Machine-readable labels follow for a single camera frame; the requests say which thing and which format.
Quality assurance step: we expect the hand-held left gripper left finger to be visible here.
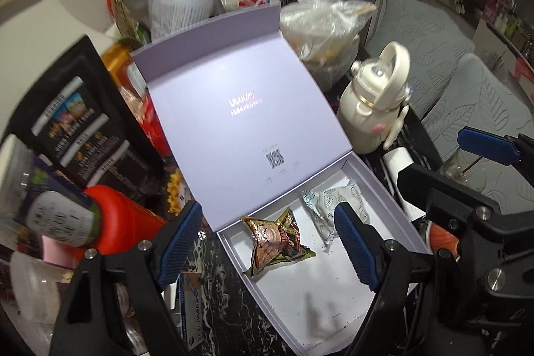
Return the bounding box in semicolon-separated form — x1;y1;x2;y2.
50;200;204;356

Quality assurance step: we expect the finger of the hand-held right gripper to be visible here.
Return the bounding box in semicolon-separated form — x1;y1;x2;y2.
457;126;534;169
396;162;534;235

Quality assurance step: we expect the cream water bottle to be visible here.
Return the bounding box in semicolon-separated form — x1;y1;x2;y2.
336;41;412;154

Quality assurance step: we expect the red bottle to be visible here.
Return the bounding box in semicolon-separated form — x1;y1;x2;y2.
83;184;168;254

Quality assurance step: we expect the black printed box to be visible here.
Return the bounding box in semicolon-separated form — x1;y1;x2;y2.
8;37;172;194

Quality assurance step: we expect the pale patterned snack packet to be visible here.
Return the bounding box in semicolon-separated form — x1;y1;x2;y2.
300;179;372;250

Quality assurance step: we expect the glass cup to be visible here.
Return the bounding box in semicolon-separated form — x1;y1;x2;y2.
438;147;501;190

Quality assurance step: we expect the brown red patterned snack packet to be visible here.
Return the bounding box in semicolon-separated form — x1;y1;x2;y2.
240;208;317;278

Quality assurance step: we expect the clear plastic bag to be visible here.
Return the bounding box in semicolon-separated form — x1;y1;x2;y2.
279;0;378;90

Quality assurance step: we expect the lavender gift box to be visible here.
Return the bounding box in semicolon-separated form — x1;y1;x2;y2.
130;2;432;354

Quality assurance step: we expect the white label jar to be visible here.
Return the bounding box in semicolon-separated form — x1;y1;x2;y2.
25;189;101;248

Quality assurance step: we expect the grey quilted cushion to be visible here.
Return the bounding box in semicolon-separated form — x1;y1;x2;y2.
367;0;476;123
421;53;534;190

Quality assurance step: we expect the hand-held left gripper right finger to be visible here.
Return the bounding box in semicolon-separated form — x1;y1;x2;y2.
334;202;437;356

